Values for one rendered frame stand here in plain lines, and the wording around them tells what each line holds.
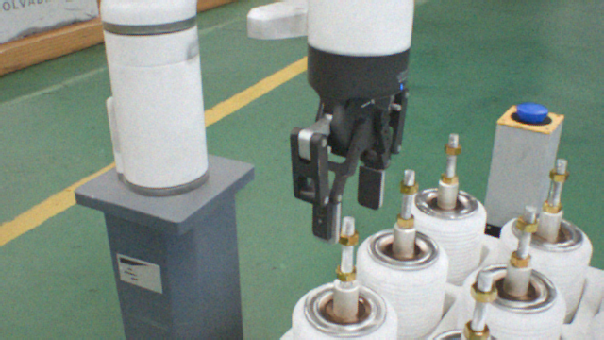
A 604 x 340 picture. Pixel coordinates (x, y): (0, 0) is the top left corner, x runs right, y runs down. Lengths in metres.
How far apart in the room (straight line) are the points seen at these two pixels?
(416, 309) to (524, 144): 0.30
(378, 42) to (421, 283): 0.28
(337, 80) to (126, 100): 0.26
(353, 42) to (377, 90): 0.04
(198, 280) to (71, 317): 0.36
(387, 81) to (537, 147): 0.43
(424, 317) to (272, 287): 0.41
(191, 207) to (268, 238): 0.51
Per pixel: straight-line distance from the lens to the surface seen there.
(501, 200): 0.88
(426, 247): 0.65
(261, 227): 1.16
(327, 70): 0.43
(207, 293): 0.71
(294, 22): 0.45
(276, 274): 1.03
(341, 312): 0.55
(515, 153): 0.84
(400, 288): 0.62
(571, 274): 0.70
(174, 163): 0.64
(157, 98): 0.61
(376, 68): 0.42
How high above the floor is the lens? 0.61
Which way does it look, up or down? 26 degrees down
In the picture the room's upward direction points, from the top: straight up
